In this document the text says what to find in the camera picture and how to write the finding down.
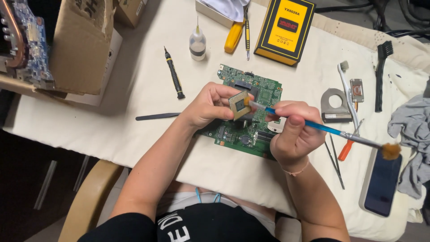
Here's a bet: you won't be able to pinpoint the person's right hand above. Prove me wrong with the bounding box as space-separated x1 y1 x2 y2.
265 100 327 169

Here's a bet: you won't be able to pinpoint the person's left hand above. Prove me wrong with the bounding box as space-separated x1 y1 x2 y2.
178 82 255 132

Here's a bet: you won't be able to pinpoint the blue double-ended brush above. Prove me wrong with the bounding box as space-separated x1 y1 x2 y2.
243 96 402 161

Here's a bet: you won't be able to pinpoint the square processor chip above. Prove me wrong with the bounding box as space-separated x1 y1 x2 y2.
228 90 252 122

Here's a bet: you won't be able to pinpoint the white plastic piece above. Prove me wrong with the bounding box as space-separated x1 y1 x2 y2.
267 117 287 134

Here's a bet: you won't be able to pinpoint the black metal tweezers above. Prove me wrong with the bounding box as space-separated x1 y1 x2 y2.
324 132 346 191

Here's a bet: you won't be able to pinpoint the grey metal cooling fan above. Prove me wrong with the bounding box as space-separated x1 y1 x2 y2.
320 88 353 124

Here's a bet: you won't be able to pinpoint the green motherboard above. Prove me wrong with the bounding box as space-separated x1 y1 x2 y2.
196 63 283 161

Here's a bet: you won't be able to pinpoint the black flat spudger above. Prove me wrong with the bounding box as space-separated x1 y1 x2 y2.
135 112 182 122

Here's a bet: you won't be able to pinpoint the clear needle-tip oil bottle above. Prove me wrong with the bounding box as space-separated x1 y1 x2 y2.
188 16 207 62

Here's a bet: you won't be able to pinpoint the cream table cloth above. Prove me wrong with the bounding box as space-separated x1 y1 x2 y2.
3 0 430 242

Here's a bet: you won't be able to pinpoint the white toothbrush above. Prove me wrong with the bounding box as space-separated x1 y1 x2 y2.
337 60 361 136

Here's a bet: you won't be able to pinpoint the copper heatsink plate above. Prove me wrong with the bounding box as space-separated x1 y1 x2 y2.
350 78 365 112

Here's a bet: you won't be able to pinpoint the black and yellow precision screwdriver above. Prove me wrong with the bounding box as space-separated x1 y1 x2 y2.
243 5 251 62

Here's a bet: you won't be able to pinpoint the smartphone with white case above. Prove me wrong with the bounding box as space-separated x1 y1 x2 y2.
358 147 403 218

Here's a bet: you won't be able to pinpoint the person's white shorts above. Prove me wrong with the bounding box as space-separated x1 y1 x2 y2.
156 188 277 237

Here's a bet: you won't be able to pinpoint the white box with cloth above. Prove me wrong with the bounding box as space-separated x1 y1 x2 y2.
195 0 252 29

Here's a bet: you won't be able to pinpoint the black bristle brush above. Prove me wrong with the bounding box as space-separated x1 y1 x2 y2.
374 40 394 113

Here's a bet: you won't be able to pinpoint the yellow and black box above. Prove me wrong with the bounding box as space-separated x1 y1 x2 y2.
253 0 316 67

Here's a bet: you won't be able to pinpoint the grey crumpled cloth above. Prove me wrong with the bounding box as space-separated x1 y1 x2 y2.
387 94 430 199

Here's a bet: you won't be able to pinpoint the person's black shirt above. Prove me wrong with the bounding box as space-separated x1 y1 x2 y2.
77 202 343 242

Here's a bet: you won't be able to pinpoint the small cardboard box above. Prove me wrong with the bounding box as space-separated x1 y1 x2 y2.
112 0 148 29

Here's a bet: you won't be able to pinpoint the large torn cardboard box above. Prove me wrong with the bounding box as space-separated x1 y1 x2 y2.
50 0 117 96

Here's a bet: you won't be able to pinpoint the wooden chair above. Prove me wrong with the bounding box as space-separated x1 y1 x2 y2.
58 159 125 242

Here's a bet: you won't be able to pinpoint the blue circuit board with heatpipe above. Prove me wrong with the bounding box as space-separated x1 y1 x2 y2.
0 0 55 91

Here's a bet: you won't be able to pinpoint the pink string bracelet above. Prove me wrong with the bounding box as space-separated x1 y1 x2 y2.
281 157 310 177

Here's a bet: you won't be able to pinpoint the orange-handled screwdriver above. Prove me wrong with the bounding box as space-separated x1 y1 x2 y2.
337 118 365 162

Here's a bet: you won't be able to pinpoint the yellow-handled screwdriver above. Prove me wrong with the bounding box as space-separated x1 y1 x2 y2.
224 19 246 54

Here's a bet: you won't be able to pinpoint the black cables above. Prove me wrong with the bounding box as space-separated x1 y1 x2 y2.
314 0 430 41

